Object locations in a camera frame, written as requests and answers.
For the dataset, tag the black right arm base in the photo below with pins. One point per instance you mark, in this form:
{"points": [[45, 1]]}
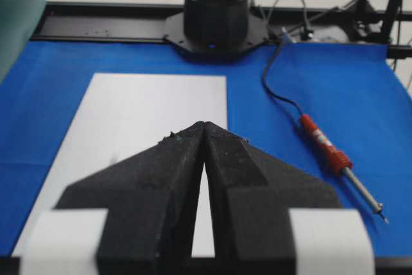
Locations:
{"points": [[217, 28]]}

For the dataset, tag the blue table cloth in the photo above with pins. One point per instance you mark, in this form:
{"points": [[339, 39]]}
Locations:
{"points": [[348, 90]]}

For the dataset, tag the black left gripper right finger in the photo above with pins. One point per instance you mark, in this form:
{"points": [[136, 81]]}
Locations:
{"points": [[251, 193]]}

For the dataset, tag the green cloth sheet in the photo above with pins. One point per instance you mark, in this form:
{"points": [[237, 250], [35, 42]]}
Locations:
{"points": [[19, 19]]}

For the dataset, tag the white board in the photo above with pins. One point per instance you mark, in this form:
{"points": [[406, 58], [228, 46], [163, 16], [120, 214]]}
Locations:
{"points": [[122, 114]]}

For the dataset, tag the black frame rail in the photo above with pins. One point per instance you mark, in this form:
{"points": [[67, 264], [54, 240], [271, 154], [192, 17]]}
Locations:
{"points": [[129, 23]]}

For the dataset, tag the red handled soldering iron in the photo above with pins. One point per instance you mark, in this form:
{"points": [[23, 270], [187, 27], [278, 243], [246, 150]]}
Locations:
{"points": [[339, 163]]}

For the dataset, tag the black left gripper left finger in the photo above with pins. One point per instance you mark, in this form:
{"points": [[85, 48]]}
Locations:
{"points": [[151, 199]]}

